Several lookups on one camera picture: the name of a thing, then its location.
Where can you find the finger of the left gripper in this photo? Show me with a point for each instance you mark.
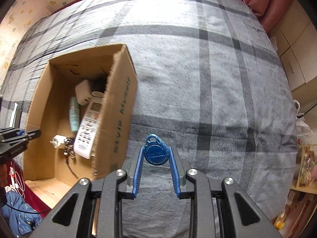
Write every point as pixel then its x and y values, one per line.
pixel 31 135
pixel 10 132

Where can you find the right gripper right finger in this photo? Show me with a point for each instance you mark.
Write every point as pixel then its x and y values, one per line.
pixel 218 207

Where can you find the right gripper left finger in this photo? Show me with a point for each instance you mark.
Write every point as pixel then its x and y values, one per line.
pixel 73 215

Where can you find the metal keychain with charms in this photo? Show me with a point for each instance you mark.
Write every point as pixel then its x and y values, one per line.
pixel 69 149

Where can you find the white air conditioner remote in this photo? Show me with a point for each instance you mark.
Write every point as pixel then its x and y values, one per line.
pixel 88 128

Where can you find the brown cardboard box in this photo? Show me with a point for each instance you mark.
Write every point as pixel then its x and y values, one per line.
pixel 47 172

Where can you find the dark glossy round ball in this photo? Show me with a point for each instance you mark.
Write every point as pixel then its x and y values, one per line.
pixel 97 89

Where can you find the blue key fob tag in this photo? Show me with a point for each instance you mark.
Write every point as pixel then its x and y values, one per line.
pixel 156 152

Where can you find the white green smartphone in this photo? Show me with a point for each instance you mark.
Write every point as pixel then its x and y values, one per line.
pixel 13 115

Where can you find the small white plug charger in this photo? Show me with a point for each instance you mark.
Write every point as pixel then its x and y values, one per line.
pixel 58 140

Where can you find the light teal cosmetic bottle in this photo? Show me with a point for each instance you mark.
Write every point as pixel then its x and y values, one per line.
pixel 74 115

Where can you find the large white power adapter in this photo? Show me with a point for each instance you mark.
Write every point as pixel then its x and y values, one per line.
pixel 83 92

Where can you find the blue cloth garment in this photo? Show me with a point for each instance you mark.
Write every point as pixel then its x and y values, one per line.
pixel 19 215

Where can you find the wooden shelf with items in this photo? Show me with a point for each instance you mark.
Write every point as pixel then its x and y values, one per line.
pixel 300 206

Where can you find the grey plaid bed sheet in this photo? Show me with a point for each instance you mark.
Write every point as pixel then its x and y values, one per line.
pixel 208 83

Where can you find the cream cabinet doors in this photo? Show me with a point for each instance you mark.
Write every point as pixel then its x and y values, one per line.
pixel 294 39

